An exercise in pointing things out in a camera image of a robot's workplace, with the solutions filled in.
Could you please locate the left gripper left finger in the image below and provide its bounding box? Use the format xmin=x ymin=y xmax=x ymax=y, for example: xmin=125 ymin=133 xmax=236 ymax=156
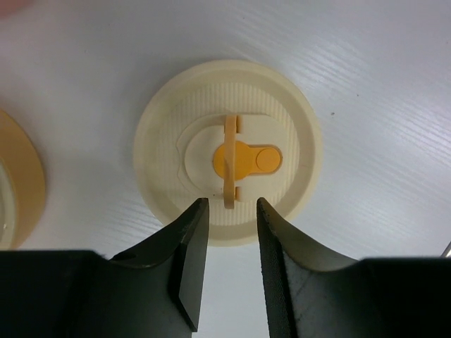
xmin=1 ymin=198 xmax=209 ymax=337

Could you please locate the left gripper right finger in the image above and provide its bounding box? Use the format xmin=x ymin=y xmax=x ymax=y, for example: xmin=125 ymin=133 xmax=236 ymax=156
xmin=257 ymin=198 xmax=450 ymax=337

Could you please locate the cream lid orange handle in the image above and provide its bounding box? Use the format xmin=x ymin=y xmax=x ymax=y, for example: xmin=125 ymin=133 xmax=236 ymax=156
xmin=133 ymin=60 xmax=322 ymax=246

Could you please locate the orange lunch bowl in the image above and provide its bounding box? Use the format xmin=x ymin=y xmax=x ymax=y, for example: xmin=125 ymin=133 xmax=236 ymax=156
xmin=1 ymin=111 xmax=46 ymax=250

